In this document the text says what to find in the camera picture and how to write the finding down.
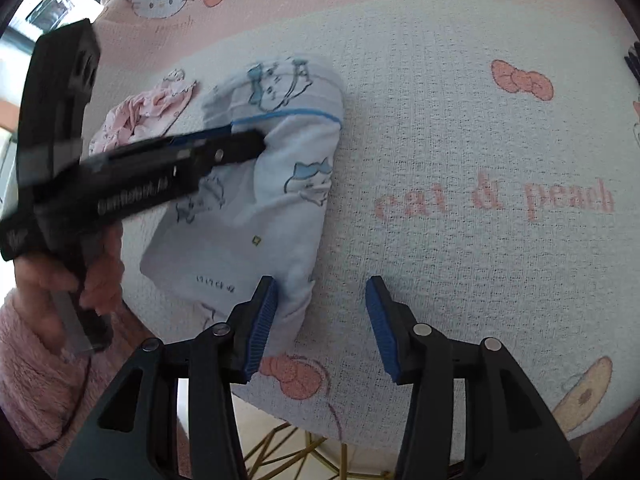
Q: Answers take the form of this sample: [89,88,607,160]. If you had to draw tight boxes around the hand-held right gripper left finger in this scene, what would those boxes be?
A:
[56,275,278,480]

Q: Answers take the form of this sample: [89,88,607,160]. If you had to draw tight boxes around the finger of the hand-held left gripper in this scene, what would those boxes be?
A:
[172,127,267,167]

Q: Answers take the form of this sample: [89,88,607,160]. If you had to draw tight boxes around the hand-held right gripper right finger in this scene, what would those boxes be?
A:
[365,276,583,480]

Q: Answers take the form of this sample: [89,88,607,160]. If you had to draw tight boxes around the light blue printed shorts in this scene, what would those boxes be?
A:
[140,55,346,346]

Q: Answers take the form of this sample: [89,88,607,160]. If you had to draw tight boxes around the pink printed garment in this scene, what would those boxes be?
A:
[89,69,201,156]

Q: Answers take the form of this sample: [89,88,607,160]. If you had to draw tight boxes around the person's left forearm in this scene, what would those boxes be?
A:
[0,290,131,453]

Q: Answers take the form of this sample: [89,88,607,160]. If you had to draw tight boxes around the person's left hand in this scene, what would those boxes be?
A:
[15,222,126,316]

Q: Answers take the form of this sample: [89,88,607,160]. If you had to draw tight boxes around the pink white cat-printed blanket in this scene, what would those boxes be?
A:
[87,0,640,448]

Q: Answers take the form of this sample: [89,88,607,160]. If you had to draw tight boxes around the dark navy folded garment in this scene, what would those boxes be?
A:
[624,40,640,82]

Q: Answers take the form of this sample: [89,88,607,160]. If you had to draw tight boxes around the gold wire frame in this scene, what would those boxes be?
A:
[242,421,362,480]

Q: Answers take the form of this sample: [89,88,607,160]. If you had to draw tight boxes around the black cable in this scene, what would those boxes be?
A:
[27,355,95,453]

